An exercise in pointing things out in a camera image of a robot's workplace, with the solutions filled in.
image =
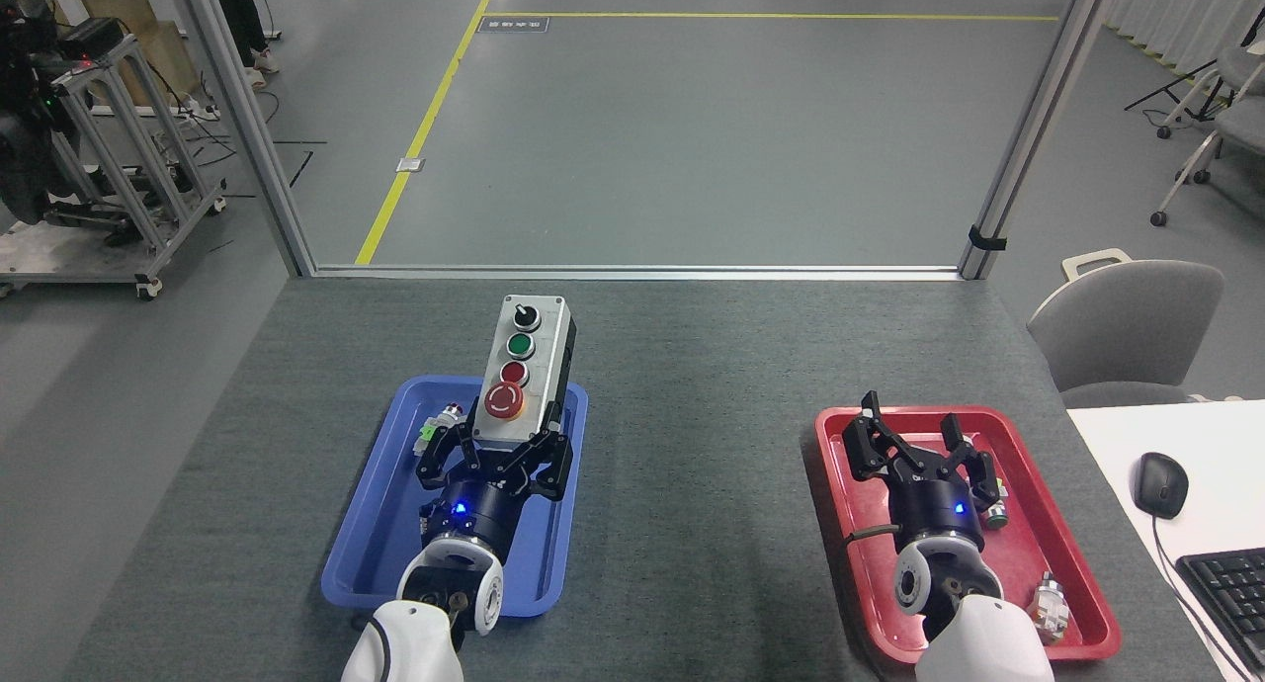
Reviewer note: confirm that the black machine on cart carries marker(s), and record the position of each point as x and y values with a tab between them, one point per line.
25	158

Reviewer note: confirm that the silver table edge rail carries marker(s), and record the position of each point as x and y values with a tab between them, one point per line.
632	272

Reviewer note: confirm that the brown cardboard box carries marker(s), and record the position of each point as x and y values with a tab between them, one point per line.
119	0

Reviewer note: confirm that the black keyboard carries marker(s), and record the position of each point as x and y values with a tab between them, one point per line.
1230	593

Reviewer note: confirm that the green-headed push button switch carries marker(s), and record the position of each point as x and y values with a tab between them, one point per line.
996	516

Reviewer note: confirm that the white curtain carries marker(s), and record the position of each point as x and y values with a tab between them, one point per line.
1186	10

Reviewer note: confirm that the grey control box with buttons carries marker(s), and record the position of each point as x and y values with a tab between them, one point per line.
539	356

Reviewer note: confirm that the silver aluminium post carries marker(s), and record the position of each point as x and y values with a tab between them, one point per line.
1033	128
247	119

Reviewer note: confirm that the grey office chair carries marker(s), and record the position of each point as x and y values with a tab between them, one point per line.
1127	326

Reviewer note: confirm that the silver floor socket plate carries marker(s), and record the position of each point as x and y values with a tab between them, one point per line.
410	164

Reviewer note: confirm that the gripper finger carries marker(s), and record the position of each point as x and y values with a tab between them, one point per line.
553	460
978	469
868	445
450	460

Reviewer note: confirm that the black tripod stand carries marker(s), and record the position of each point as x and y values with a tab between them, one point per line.
1176	84

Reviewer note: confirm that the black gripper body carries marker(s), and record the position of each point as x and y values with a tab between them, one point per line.
474	514
934	509

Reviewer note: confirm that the aluminium frame cart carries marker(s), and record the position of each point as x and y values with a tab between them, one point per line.
128	158

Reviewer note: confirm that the grey chair with white legs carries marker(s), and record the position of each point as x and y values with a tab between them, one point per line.
1240	124
1243	64

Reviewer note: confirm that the red plastic tray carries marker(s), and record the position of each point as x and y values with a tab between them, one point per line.
1038	534

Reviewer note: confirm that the person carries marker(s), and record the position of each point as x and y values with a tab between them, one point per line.
237	10

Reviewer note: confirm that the dark floor label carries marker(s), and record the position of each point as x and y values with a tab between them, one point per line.
514	24

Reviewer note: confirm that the silver orange push button switch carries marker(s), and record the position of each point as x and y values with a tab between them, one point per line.
1048	608

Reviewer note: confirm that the blue plastic tray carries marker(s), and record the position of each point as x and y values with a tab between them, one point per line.
376	544

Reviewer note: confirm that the black computer mouse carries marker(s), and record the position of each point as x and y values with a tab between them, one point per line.
1159	484

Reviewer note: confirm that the white desk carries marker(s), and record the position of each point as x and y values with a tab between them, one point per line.
1216	445

